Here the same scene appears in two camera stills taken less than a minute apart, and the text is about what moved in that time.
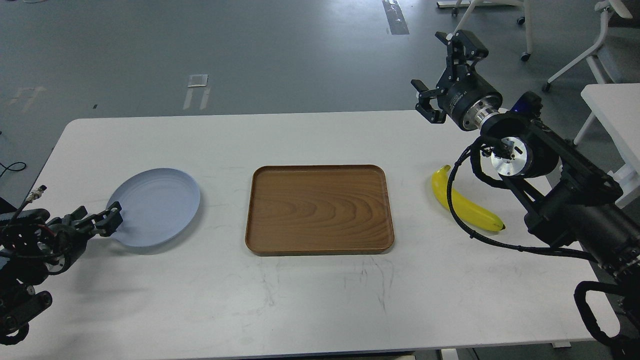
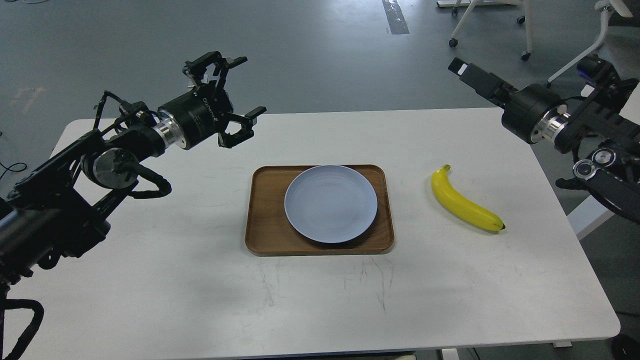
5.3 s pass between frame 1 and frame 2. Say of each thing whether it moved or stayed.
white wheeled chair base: stayed
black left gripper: moved
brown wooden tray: stayed
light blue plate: moved
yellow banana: stayed
